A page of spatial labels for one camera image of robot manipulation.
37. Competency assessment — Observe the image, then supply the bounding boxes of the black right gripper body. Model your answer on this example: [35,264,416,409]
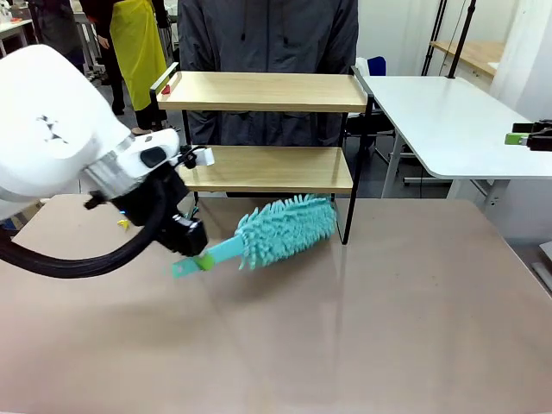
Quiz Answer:
[524,119,552,152]

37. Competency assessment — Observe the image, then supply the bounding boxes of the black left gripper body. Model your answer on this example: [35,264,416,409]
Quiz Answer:
[114,170,210,256]

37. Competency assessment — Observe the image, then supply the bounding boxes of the teal microfiber duster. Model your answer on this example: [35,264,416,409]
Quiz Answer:
[172,193,337,280]

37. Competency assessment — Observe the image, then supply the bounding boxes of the white table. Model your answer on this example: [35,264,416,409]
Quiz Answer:
[349,64,552,215]

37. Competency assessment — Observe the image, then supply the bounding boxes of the light wooden table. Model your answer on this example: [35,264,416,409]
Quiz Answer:
[430,39,508,78]

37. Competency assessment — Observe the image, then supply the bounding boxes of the black stand pole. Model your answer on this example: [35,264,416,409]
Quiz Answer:
[448,0,479,79]

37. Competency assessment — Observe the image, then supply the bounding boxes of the thin black tripod legs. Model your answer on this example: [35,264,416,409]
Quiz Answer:
[421,0,449,78]

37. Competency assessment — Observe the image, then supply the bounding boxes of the blue chair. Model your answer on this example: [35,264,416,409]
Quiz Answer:
[366,54,388,78]

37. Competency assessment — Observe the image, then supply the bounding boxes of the person in yellow apron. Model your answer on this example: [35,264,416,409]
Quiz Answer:
[79,0,170,135]

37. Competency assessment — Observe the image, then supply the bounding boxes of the person in grey jacket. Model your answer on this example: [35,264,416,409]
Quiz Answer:
[177,0,361,147]

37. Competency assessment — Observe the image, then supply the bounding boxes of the person in dark clothes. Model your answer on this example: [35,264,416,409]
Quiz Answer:
[28,0,90,77]

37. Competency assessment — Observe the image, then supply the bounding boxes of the white background desk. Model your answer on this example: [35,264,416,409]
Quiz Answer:
[0,17,35,60]

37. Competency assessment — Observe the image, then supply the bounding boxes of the grey metal bracket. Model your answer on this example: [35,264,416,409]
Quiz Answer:
[530,241,552,298]

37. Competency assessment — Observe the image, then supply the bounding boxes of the black corrugated cable hose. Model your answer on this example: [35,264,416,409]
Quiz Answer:
[0,189,172,279]

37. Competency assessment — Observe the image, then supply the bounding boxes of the two-tier wooden shelf black frame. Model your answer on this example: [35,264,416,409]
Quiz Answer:
[149,62,370,246]

